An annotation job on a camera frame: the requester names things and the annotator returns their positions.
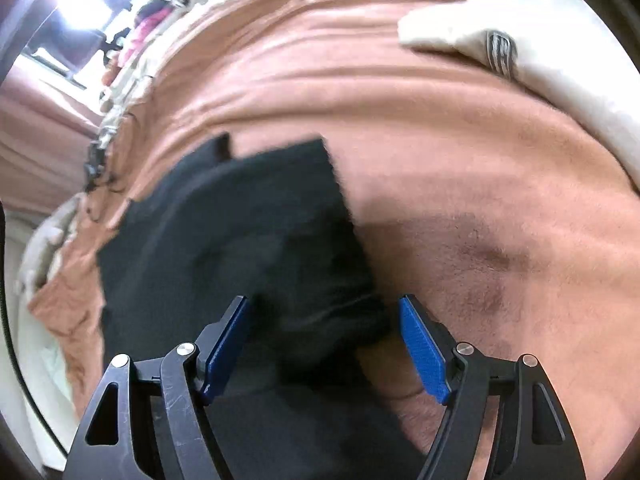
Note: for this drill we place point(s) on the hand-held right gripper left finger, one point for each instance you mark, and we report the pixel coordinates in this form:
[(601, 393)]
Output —
[(227, 347)]

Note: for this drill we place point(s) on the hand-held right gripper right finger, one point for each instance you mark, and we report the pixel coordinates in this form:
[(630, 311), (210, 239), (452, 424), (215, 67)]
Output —
[(422, 350)]

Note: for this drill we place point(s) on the black pants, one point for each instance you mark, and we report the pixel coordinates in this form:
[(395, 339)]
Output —
[(225, 235)]

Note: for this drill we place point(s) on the pile of mixed clothes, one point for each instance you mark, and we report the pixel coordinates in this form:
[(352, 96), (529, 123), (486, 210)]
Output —
[(145, 25)]

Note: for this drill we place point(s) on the orange-pink blanket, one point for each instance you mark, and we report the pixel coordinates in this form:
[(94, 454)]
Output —
[(400, 160)]

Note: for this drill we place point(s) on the pale green bedsheet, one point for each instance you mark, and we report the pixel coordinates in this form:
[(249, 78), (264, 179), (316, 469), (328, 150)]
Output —
[(35, 360)]

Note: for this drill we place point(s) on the pale green pillow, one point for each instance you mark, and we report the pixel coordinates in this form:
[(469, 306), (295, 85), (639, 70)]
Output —
[(45, 240)]

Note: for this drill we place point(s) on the pink curtain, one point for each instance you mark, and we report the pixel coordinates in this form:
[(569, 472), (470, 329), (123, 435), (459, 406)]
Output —
[(40, 135)]

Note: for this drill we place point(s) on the cream folded garment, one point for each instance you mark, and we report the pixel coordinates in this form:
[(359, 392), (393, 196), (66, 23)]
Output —
[(550, 25)]

